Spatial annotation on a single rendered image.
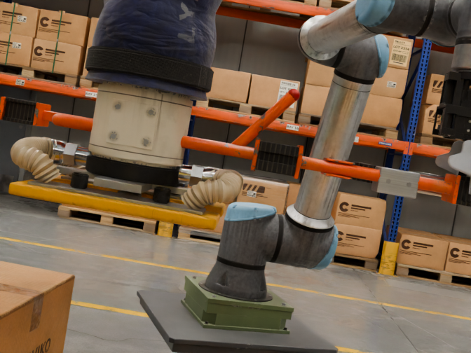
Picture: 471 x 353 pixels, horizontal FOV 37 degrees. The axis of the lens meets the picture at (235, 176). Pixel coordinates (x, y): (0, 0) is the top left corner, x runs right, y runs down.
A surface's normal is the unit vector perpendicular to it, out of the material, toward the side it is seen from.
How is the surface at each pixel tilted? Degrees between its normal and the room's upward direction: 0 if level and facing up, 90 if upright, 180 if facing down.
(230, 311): 90
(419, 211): 90
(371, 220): 91
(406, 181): 90
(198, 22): 74
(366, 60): 110
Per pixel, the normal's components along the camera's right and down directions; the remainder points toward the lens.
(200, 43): 0.75, 0.05
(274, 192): -0.03, 0.04
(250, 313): 0.31, 0.11
